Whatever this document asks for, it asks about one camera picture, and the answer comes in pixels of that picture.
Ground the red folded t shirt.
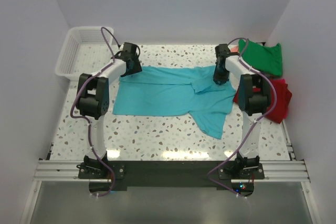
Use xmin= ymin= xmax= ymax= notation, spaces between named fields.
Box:
xmin=233 ymin=74 xmax=284 ymax=124

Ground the green folded t shirt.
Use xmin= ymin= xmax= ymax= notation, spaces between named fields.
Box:
xmin=238 ymin=39 xmax=283 ymax=77

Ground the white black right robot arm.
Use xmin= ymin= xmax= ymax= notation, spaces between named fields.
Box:
xmin=213 ymin=44 xmax=271 ymax=178

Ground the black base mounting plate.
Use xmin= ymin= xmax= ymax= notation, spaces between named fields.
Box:
xmin=77 ymin=157 xmax=265 ymax=196

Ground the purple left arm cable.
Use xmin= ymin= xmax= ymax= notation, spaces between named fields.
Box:
xmin=70 ymin=26 xmax=121 ymax=198

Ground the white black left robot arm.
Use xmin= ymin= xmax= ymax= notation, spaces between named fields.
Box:
xmin=70 ymin=42 xmax=142 ymax=178

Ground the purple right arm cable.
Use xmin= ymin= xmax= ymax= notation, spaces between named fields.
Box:
xmin=207 ymin=37 xmax=277 ymax=196

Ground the pink folded t shirt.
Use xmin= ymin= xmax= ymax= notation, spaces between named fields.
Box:
xmin=230 ymin=45 xmax=239 ymax=52

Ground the turquoise t shirt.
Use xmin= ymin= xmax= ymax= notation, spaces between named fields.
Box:
xmin=113 ymin=66 xmax=236 ymax=139

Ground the aluminium front rail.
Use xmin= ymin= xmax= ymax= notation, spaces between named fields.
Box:
xmin=33 ymin=160 xmax=310 ymax=182

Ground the white plastic basket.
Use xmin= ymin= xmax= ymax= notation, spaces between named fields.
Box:
xmin=55 ymin=26 xmax=113 ymax=81

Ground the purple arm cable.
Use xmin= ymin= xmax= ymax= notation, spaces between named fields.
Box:
xmin=207 ymin=37 xmax=277 ymax=196
xmin=70 ymin=26 xmax=121 ymax=198

